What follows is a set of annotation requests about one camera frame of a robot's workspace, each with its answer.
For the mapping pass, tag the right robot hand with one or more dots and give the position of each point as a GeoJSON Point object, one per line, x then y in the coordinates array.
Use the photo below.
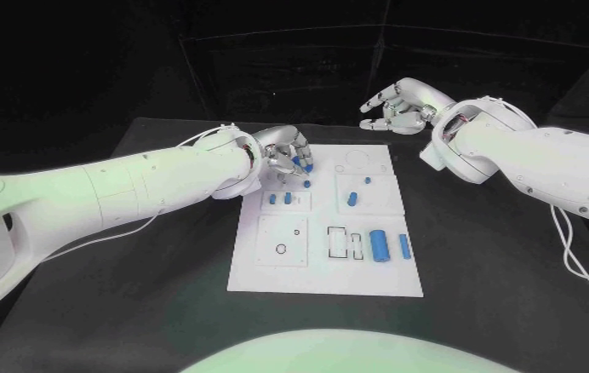
{"type": "Point", "coordinates": [418, 92]}

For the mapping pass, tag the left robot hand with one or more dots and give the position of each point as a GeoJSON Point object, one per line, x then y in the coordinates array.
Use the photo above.
{"type": "Point", "coordinates": [282, 136]}

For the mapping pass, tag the blue ribbed plug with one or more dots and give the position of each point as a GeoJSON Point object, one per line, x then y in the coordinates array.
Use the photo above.
{"type": "Point", "coordinates": [352, 199]}

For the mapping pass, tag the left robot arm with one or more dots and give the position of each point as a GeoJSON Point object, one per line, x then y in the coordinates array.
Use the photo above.
{"type": "Point", "coordinates": [116, 187]}

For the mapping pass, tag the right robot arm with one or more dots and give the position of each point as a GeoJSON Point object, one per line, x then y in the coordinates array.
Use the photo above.
{"type": "Point", "coordinates": [529, 156]}

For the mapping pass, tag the white task board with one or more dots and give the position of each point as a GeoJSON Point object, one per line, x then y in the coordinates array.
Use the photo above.
{"type": "Point", "coordinates": [322, 277]}

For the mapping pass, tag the thick blue cylinder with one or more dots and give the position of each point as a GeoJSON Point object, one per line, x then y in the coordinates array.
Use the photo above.
{"type": "Point", "coordinates": [379, 246]}

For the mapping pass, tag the thin long blue cylinder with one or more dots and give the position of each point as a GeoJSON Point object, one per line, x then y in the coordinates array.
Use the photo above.
{"type": "Point", "coordinates": [405, 246]}

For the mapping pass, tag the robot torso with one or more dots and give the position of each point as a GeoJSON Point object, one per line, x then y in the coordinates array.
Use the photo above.
{"type": "Point", "coordinates": [345, 354]}

